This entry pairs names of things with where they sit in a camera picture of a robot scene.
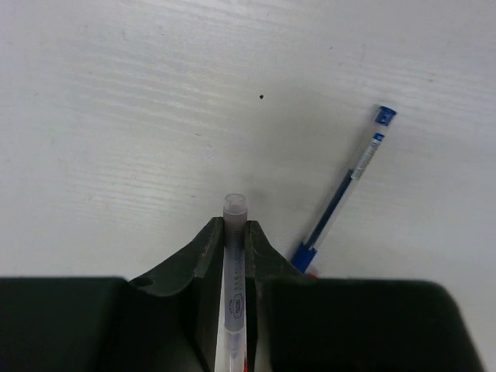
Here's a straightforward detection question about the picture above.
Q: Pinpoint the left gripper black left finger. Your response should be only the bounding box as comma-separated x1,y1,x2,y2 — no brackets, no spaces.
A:
127,217,224,371

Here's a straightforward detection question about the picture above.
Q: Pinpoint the blue pen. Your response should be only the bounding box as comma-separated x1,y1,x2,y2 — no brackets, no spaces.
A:
290,105,397,273

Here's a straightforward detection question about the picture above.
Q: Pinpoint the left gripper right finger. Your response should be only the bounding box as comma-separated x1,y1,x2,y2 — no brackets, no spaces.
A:
244,221,315,371

